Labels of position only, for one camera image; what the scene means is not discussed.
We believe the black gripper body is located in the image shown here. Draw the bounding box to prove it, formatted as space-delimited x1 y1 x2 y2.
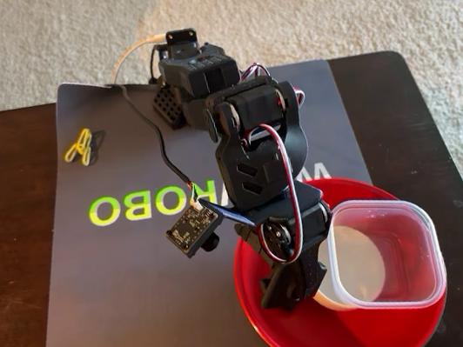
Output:
228 177 340 272

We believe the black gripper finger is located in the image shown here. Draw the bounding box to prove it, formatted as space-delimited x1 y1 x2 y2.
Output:
293 245 336 303

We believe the small white bowl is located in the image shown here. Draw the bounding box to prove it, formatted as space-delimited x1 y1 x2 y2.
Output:
301 217 396 316

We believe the clear plastic container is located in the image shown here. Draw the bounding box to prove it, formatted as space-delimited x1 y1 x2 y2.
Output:
319 187 452 322

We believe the yellow clip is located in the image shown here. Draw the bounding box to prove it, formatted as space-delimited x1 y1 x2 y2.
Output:
59 126 97 170

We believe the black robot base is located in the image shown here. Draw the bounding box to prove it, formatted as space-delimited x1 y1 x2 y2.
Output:
141 26 212 134

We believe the red bowl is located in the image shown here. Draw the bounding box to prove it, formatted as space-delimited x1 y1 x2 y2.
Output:
220 159 458 347

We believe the grey mat with WOWROBO print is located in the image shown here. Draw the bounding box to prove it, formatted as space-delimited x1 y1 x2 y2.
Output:
0 37 397 347

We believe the red white black servo wire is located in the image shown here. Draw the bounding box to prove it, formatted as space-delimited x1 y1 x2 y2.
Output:
238 56 309 116
240 119 311 267

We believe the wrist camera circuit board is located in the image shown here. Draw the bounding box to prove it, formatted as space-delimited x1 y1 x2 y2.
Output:
161 203 228 263

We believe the black camera cable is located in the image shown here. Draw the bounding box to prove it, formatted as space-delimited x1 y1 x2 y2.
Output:
104 71 204 221

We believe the white cable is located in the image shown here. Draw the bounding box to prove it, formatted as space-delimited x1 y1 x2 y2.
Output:
104 33 176 86

